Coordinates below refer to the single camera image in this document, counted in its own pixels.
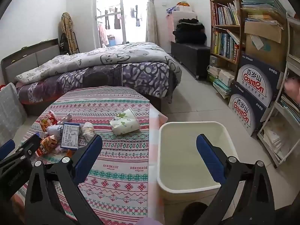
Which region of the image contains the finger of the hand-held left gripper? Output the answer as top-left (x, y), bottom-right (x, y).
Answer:
top-left (0, 132), bottom-right (43, 169)
top-left (0, 139), bottom-right (16, 161)

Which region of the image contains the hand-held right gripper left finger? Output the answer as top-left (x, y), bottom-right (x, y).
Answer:
top-left (25, 135), bottom-right (104, 225)

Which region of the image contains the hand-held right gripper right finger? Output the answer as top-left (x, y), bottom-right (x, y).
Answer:
top-left (194, 133), bottom-right (275, 225)

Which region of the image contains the orange red snack wrapper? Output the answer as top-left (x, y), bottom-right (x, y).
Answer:
top-left (35, 136), bottom-right (58, 157)

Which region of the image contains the white plastic bin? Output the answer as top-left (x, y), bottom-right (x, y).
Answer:
top-left (157, 121), bottom-right (239, 201)

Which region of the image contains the white tissue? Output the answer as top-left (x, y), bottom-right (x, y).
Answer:
top-left (81, 122), bottom-right (94, 142)

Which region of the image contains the blue white medicine box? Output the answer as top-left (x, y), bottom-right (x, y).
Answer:
top-left (60, 122), bottom-right (80, 150)

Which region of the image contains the grey white wrapper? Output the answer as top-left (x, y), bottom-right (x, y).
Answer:
top-left (46, 124), bottom-right (64, 139)

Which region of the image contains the white tissue pack green print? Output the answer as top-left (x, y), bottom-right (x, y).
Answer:
top-left (110, 108), bottom-right (139, 136)

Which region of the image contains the striped patterned tablecloth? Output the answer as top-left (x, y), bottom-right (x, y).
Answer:
top-left (10, 86), bottom-right (169, 225)

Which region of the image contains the grey textured panel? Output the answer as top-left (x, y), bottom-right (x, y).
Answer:
top-left (0, 83), bottom-right (27, 143)

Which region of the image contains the blue printed carton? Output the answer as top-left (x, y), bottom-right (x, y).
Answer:
top-left (228, 81), bottom-right (268, 137)
top-left (235, 52), bottom-right (282, 109)

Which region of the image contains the stack of books on floor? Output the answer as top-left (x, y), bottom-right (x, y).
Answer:
top-left (206, 64), bottom-right (235, 99)

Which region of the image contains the grey padded headboard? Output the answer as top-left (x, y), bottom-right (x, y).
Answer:
top-left (1, 38), bottom-right (60, 83)

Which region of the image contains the pink purple garment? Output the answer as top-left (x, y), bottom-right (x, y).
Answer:
top-left (138, 217), bottom-right (160, 225)

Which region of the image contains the purple patterned blanket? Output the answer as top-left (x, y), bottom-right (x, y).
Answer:
top-left (15, 62), bottom-right (182, 105)

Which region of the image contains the dark storage bench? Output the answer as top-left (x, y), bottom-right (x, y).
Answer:
top-left (171, 42), bottom-right (211, 80)

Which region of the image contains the black hanging bag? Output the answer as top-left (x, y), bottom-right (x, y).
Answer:
top-left (58, 33), bottom-right (69, 55)

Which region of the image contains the pink soft item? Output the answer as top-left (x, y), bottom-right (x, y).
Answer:
top-left (283, 76), bottom-right (300, 97)

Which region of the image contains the row of thick colourful books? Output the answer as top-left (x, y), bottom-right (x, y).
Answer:
top-left (211, 31), bottom-right (241, 62)

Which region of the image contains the plaid scarf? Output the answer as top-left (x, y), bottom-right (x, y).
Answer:
top-left (61, 12), bottom-right (78, 55)

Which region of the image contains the white shelf unit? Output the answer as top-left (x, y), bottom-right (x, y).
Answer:
top-left (256, 12), bottom-right (300, 169)

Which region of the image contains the brown cardboard box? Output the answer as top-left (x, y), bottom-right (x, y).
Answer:
top-left (244, 21), bottom-right (288, 72)

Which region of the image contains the pile of dark clothes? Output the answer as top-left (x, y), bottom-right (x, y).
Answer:
top-left (173, 18), bottom-right (207, 44)

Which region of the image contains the white pink storage cabinet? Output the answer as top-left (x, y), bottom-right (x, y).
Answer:
top-left (166, 6), bottom-right (198, 50)

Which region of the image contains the hanging laundry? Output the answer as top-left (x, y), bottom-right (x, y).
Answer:
top-left (97, 4), bottom-right (143, 31)

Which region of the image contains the row of thin colourful books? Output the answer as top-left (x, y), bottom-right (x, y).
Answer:
top-left (211, 2), bottom-right (241, 26)

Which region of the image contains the wooden bookshelf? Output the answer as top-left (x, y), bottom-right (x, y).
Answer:
top-left (207, 0), bottom-right (248, 75)

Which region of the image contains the white patterned curtain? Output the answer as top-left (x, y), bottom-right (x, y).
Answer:
top-left (142, 0), bottom-right (159, 44)

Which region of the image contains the stack of papers and folders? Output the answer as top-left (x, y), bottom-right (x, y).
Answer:
top-left (240, 0), bottom-right (286, 28)

